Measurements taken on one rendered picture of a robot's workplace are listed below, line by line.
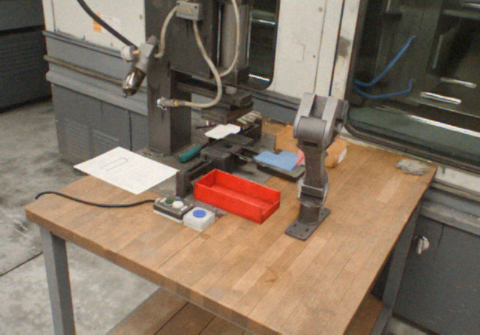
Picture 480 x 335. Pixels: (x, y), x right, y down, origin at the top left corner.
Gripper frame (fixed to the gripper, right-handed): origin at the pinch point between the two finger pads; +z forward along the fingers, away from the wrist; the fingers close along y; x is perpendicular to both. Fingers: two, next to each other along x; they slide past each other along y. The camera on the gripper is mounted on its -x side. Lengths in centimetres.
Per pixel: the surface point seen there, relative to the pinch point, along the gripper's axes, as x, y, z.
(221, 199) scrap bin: 24.0, 7.8, 13.4
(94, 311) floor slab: 12, 21, 131
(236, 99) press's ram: 2.3, 29.2, -2.4
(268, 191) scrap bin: 12.6, -0.2, 6.8
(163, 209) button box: 37.4, 17.1, 20.7
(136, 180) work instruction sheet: 26, 34, 33
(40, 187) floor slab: -48, 117, 189
